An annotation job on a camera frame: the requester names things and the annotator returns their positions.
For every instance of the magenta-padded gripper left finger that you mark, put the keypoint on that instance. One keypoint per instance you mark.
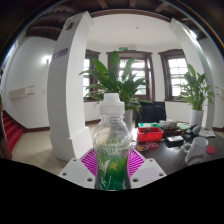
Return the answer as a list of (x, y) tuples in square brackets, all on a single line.
[(78, 171)]

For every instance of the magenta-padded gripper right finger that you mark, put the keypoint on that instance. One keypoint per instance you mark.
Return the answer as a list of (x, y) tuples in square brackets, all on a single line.
[(148, 171)]

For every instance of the clear bottle with green label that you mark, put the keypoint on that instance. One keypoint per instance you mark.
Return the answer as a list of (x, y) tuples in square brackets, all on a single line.
[(112, 150)]

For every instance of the red plastic box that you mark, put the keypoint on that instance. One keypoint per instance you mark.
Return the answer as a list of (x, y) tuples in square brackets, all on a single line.
[(150, 135)]

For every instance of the black flat device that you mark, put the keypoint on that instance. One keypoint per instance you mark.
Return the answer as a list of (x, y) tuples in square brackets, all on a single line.
[(174, 141)]

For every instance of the green box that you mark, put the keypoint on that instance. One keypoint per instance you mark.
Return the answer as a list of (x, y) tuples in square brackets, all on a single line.
[(149, 125)]

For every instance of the tray of small cups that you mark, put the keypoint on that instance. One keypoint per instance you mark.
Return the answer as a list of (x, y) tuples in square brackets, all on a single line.
[(168, 125)]

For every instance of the white mug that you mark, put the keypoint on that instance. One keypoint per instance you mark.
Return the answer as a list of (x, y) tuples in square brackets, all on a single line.
[(196, 150)]

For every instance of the green book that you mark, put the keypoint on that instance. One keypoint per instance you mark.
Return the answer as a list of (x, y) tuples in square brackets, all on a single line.
[(183, 126)]

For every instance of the black chair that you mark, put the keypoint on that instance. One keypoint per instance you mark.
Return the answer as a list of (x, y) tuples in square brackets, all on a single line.
[(151, 111)]

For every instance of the flat round red coaster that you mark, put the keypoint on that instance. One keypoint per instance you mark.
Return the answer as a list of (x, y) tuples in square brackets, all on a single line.
[(210, 150)]

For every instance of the magazine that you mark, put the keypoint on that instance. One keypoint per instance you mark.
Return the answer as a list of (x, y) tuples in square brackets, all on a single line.
[(207, 133)]

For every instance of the red carpeted staircase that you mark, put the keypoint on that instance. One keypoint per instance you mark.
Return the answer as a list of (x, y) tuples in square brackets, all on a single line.
[(12, 131)]

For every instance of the leafy plant in white pot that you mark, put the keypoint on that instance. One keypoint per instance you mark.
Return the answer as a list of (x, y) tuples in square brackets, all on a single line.
[(196, 90), (113, 78)]

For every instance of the dark framed window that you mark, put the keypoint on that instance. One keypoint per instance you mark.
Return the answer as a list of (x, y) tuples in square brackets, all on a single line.
[(175, 71), (87, 70)]

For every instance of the dark wooden glazed door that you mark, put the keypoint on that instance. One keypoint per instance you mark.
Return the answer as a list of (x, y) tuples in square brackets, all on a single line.
[(146, 66)]

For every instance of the green exit sign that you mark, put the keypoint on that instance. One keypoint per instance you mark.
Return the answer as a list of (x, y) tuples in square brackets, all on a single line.
[(123, 48)]

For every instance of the dark wooden stair post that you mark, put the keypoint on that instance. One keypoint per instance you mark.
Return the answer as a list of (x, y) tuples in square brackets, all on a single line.
[(4, 143)]

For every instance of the white wall heater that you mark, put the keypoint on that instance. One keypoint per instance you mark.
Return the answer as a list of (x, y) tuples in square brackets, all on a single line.
[(20, 92), (220, 91)]

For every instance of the wall lamp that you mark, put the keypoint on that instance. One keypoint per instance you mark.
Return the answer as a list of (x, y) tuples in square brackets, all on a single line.
[(47, 60)]

